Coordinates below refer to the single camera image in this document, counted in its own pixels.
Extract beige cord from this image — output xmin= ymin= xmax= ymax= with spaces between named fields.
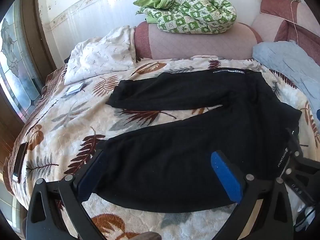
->
xmin=289 ymin=0 xmax=300 ymax=42

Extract pink and maroon cushion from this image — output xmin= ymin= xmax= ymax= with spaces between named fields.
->
xmin=251 ymin=0 xmax=320 ymax=53

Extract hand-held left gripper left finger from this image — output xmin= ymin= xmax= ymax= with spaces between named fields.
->
xmin=26 ymin=149 xmax=108 ymax=240

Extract leaf print blanket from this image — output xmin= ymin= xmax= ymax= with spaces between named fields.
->
xmin=7 ymin=57 xmax=320 ymax=240

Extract black phone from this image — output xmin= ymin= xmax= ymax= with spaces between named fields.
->
xmin=11 ymin=142 xmax=27 ymax=183

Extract green checkered quilt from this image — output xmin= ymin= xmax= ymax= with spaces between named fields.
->
xmin=133 ymin=0 xmax=237 ymax=35

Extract black pants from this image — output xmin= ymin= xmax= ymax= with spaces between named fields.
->
xmin=96 ymin=67 xmax=303 ymax=207

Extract white sprig print pillow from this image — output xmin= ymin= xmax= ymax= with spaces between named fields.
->
xmin=64 ymin=25 xmax=137 ymax=85

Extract stained glass window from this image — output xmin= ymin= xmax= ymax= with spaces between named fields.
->
xmin=0 ymin=2 xmax=44 ymax=120

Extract small grey card packet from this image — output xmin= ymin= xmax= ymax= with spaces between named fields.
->
xmin=65 ymin=82 xmax=85 ymax=96

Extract light blue quilt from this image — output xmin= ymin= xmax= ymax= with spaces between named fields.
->
xmin=252 ymin=41 xmax=320 ymax=128

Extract brown wooden window frame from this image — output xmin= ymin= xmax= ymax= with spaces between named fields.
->
xmin=20 ymin=0 xmax=58 ymax=67

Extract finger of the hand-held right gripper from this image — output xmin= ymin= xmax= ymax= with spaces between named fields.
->
xmin=289 ymin=127 xmax=305 ymax=161

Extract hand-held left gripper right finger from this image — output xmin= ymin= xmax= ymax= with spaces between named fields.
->
xmin=211 ymin=151 xmax=294 ymax=240

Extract pink padded headboard cushion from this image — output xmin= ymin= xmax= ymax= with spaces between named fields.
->
xmin=134 ymin=21 xmax=263 ymax=60

